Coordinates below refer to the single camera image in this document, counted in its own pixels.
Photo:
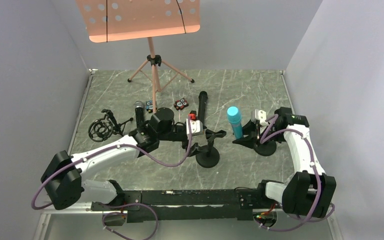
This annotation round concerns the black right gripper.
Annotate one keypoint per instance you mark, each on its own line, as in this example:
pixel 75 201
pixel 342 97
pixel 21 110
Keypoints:
pixel 252 133

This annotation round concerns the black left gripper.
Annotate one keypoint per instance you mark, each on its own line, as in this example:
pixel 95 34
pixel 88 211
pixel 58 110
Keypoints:
pixel 196 140

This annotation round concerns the black round-base mic stand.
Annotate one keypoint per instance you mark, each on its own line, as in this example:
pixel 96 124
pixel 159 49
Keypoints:
pixel 208 156
pixel 266 149

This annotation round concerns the blue microphone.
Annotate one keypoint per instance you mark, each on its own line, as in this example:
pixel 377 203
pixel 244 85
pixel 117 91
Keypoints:
pixel 234 117

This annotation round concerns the black silver-grille microphone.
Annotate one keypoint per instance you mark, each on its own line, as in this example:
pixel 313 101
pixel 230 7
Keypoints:
pixel 139 109

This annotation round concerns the black shock mount tripod stand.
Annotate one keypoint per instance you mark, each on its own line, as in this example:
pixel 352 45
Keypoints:
pixel 103 128

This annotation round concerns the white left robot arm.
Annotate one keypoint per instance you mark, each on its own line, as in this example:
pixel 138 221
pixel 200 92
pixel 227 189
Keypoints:
pixel 67 178

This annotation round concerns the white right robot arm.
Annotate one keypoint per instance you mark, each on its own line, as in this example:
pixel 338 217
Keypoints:
pixel 309 191

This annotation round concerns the pink music stand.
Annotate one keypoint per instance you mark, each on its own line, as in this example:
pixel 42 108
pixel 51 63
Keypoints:
pixel 120 20

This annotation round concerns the red owl number tile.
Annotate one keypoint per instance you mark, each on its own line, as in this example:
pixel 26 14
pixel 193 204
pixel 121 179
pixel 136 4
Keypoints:
pixel 180 104

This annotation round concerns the black orange-tipped microphone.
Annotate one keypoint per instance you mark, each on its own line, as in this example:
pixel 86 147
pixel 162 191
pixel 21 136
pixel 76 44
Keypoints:
pixel 202 104

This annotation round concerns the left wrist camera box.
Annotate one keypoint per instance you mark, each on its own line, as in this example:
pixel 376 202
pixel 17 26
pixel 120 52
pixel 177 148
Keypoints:
pixel 194 127

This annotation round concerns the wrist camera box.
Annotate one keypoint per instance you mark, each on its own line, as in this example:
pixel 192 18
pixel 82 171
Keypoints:
pixel 194 127
pixel 259 118

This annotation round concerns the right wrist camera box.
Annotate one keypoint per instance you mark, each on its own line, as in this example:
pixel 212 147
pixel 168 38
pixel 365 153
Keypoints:
pixel 259 118

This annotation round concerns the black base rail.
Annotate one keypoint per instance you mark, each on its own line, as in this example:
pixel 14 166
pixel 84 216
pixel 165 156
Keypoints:
pixel 145 205

